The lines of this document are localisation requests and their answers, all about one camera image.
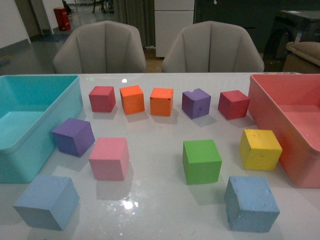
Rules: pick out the blue foam cube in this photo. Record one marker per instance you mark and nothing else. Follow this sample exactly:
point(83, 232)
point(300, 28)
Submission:
point(48, 202)
point(250, 204)

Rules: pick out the right orange foam cube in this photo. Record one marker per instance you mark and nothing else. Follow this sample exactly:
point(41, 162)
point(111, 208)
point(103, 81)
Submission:
point(161, 101)

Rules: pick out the orange foam cube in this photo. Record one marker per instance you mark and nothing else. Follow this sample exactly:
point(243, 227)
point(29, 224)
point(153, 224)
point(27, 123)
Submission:
point(132, 99)
point(161, 101)

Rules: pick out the left orange foam cube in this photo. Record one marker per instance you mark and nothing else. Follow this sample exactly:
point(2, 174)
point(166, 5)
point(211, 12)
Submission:
point(132, 99)

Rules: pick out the notched purple foam cube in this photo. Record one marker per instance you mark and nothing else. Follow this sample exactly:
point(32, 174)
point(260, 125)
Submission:
point(196, 104)

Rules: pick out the green foam cube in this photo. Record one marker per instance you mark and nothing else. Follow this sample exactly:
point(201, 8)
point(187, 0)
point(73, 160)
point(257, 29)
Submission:
point(201, 161)

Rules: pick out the left red foam cube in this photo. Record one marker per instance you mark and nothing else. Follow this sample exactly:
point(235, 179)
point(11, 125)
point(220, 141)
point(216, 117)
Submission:
point(102, 99)

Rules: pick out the red foam cube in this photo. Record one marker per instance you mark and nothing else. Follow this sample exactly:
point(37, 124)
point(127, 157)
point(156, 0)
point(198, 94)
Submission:
point(233, 104)
point(102, 99)

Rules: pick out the pink foam cube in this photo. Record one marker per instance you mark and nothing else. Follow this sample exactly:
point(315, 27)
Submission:
point(109, 159)

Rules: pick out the right red foam cube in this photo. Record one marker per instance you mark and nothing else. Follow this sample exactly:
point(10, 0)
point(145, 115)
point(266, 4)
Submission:
point(233, 104)

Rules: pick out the left purple foam cube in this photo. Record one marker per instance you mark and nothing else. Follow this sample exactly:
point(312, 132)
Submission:
point(74, 136)

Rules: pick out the right grey chair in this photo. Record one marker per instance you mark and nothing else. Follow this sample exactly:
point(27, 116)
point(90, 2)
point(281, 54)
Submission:
point(213, 47)

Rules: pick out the grey chair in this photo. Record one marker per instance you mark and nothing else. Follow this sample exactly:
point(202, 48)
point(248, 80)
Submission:
point(105, 47)
point(213, 47)

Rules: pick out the left grey chair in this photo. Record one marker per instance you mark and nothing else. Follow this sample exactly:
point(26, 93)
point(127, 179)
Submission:
point(105, 47)

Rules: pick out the yellow foam cube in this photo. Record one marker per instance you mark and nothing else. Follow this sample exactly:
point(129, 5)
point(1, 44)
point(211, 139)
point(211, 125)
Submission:
point(259, 149)

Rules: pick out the white drawer cabinet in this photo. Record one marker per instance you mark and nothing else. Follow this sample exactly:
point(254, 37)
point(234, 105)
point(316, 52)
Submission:
point(170, 16)

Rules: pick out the grey curtain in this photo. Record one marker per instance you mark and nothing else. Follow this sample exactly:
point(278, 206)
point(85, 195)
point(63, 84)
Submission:
point(140, 14)

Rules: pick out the teal plastic bin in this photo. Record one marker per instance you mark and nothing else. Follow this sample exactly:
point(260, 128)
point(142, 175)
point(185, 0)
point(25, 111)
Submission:
point(31, 106)

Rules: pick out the pink plastic bin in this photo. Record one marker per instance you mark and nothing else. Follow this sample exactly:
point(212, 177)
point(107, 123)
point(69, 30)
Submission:
point(289, 105)

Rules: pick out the dark grey counter cabinet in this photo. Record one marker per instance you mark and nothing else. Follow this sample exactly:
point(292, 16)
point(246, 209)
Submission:
point(256, 16)

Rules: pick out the red trash bin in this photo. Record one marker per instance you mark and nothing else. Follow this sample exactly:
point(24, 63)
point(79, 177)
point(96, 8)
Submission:
point(61, 15)

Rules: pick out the beige sofa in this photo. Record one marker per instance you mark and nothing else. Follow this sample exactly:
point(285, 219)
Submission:
point(303, 57)

